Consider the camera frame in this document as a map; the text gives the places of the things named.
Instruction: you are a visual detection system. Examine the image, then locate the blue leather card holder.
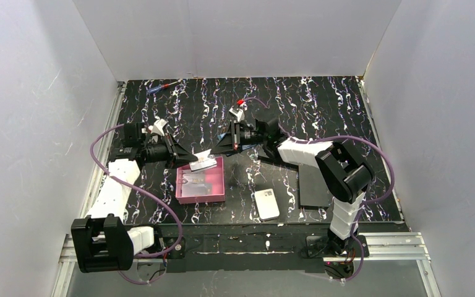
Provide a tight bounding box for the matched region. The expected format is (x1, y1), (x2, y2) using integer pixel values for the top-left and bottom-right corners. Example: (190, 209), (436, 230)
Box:
(212, 132), (244, 156)

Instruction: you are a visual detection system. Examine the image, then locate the pink plastic tray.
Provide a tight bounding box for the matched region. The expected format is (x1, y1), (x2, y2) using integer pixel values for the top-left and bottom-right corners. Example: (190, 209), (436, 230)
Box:
(175, 157), (226, 204)

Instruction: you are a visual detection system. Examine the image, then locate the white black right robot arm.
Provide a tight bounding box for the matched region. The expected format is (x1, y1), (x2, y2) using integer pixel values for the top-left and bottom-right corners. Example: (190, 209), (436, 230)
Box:
(211, 119), (374, 255)

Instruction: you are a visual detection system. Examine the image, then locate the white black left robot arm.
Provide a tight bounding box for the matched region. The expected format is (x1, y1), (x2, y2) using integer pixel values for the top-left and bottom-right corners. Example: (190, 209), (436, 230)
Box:
(71, 119), (198, 273)

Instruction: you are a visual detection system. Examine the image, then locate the loose VIP card in tray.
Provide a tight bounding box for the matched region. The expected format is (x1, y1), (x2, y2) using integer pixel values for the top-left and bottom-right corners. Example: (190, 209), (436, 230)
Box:
(182, 171), (206, 187)

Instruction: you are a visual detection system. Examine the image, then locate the dark grey perforated box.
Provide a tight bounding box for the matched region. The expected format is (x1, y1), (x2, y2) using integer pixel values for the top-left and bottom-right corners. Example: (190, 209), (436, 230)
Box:
(257, 152), (299, 170)

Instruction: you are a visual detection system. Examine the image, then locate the white small box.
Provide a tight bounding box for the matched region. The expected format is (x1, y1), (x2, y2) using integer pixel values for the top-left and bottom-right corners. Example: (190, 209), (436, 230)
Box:
(254, 189), (280, 222)

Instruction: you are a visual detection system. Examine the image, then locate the flat black rectangular box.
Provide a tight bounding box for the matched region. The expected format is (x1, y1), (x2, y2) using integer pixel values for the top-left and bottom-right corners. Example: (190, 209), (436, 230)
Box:
(298, 165), (333, 210)

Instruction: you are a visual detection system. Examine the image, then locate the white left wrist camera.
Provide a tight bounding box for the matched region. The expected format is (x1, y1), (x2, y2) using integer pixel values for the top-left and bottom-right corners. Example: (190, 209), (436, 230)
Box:
(147, 119), (168, 137)

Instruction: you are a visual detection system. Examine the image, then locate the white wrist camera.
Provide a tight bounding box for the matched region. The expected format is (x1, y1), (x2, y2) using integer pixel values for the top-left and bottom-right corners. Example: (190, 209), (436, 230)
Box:
(229, 100), (245, 123)
(147, 119), (168, 137)

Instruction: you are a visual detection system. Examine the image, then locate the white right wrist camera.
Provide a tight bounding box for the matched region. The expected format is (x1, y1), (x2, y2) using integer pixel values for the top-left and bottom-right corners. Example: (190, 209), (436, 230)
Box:
(229, 100), (245, 123)

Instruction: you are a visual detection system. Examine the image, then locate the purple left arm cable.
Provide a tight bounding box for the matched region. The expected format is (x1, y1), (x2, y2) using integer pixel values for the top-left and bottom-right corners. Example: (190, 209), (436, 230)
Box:
(90, 123), (184, 286)

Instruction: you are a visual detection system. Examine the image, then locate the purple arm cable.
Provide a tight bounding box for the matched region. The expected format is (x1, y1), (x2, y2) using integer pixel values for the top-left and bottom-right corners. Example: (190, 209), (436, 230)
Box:
(90, 123), (184, 286)
(241, 96), (396, 283)

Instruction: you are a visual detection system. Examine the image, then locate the blue red handled screwdriver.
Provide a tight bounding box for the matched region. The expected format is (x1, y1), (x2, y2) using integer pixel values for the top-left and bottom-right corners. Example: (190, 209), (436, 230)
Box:
(147, 81), (179, 95)

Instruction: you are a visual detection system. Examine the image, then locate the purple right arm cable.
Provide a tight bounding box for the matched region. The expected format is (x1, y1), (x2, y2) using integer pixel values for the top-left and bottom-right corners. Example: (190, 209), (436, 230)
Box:
(241, 96), (396, 283)

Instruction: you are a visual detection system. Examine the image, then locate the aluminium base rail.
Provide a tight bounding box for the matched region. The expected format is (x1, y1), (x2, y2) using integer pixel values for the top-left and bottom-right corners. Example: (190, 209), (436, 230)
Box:
(52, 232), (440, 296)

